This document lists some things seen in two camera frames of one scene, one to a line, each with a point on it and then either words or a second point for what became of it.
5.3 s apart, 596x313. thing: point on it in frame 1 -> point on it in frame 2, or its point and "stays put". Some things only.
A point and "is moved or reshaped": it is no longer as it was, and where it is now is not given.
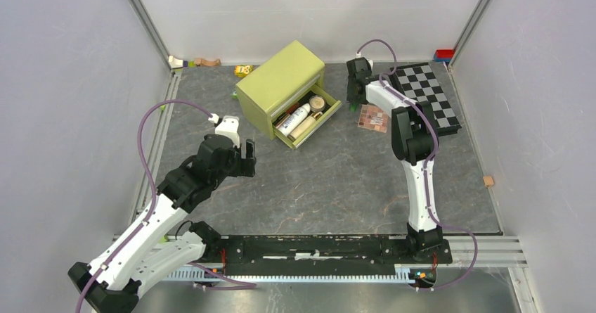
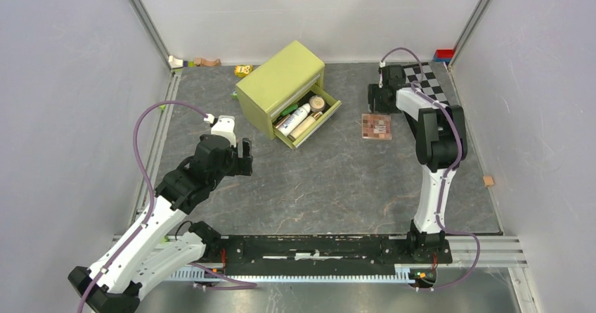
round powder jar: x=317 y=103 stays put
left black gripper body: x=237 y=165 stays put
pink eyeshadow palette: x=372 y=117 is moved or reshaped
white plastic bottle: x=294 y=119 stays put
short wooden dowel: x=281 y=122 stays put
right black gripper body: x=351 y=96 -> x=375 y=92
